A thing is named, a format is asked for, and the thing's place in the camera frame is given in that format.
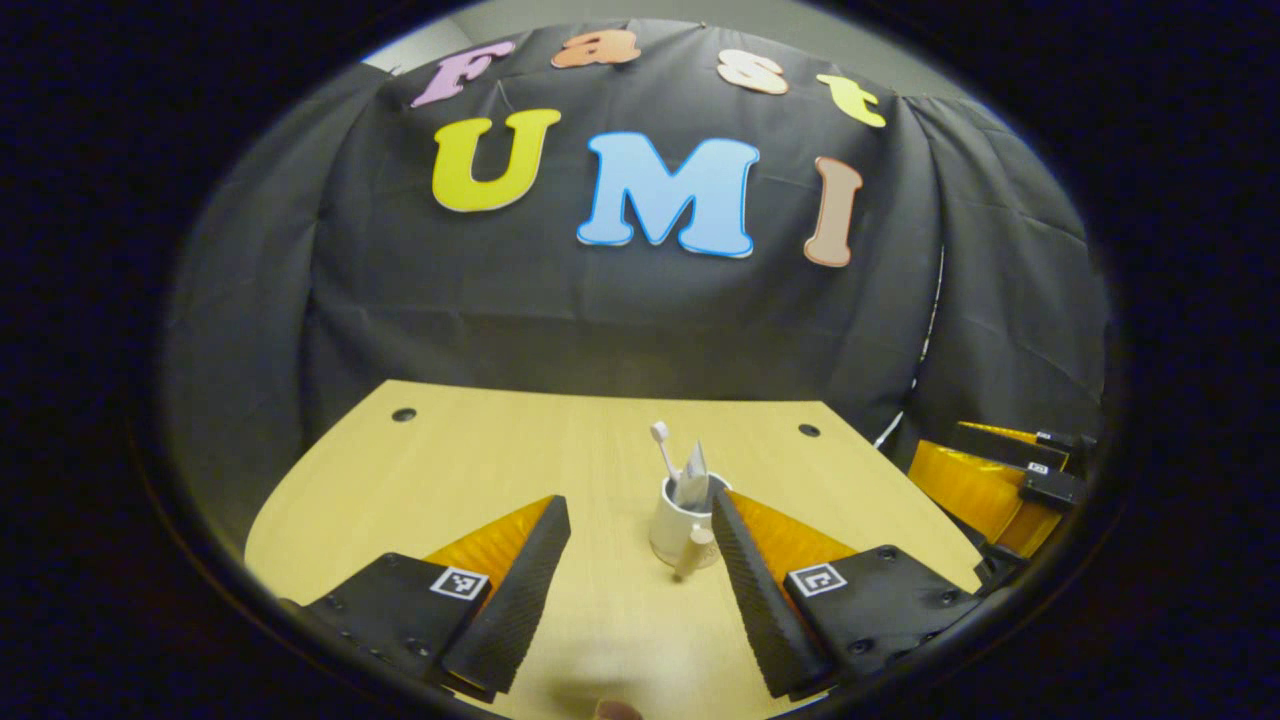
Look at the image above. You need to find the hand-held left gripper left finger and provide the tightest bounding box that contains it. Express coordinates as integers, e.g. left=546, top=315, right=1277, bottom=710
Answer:
left=285, top=494, right=573, bottom=701

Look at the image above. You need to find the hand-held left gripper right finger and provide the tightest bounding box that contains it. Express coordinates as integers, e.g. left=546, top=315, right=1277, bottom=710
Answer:
left=710, top=488, right=1001, bottom=701

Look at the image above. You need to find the white cup with wooden handle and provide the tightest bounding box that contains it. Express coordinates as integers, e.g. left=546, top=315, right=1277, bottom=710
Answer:
left=649, top=472, right=733, bottom=581

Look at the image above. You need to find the white toothpaste tube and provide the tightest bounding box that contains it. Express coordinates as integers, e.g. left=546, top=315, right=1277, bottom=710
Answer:
left=672, top=440, right=711, bottom=511

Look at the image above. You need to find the light wooden desktop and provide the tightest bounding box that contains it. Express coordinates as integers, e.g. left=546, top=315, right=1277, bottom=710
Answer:
left=245, top=380, right=986, bottom=720

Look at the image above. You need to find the black backdrop cloth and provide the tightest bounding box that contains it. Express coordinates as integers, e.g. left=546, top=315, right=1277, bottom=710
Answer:
left=160, top=18, right=1116, bottom=561

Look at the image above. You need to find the white cable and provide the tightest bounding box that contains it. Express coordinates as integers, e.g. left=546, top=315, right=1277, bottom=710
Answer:
left=873, top=245, right=947, bottom=449

